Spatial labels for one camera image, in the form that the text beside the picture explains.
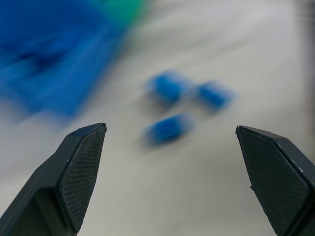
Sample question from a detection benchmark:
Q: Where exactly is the blue block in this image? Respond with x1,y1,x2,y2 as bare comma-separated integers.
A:
140,112,196,148
194,80,238,113
144,70,190,105

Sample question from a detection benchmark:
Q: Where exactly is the green plastic bin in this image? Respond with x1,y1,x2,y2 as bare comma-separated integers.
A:
97,0,148,28

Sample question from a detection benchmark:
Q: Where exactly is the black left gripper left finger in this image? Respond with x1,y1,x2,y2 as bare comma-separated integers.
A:
0,122,107,236

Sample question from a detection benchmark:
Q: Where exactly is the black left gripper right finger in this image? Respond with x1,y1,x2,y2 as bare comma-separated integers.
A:
235,125,315,236

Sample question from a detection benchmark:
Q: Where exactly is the blue plastic bin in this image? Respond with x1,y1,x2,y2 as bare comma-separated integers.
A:
0,0,138,123

